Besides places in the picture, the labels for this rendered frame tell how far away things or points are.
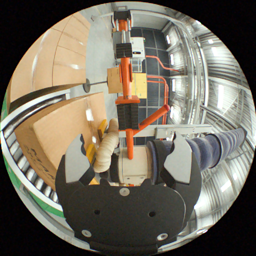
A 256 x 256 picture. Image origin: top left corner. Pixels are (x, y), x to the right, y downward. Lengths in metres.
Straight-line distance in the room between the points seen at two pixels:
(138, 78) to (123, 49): 7.34
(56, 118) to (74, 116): 0.06
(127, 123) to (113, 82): 1.76
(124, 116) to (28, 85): 0.58
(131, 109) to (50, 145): 0.19
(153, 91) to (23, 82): 11.11
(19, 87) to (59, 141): 0.48
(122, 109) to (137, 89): 7.31
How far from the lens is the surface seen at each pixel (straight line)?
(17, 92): 0.58
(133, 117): 0.21
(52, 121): 0.17
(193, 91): 5.99
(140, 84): 7.52
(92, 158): 0.27
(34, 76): 0.65
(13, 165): 0.51
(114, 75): 1.98
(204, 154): 0.46
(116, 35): 0.26
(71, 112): 0.22
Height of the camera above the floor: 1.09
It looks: 2 degrees down
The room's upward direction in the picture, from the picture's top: 88 degrees clockwise
